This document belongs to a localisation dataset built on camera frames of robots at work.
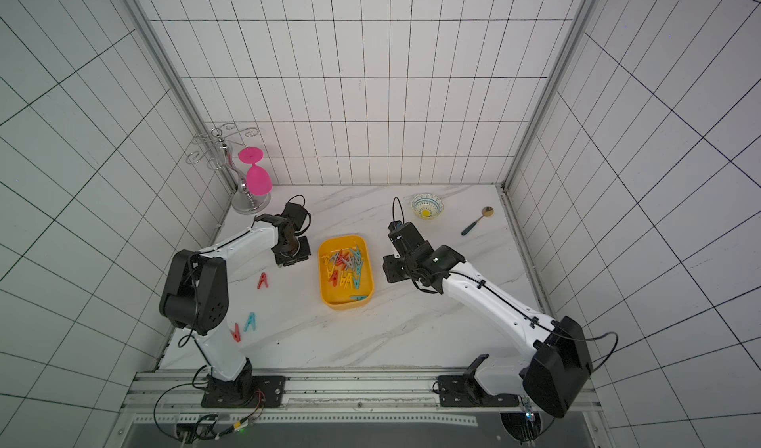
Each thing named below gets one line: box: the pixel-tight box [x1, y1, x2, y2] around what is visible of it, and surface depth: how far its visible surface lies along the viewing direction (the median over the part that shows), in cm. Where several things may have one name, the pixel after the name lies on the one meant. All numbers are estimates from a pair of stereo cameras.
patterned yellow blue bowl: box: [411, 192, 444, 221], surface depth 112 cm
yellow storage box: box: [318, 233, 375, 311], surface depth 92 cm
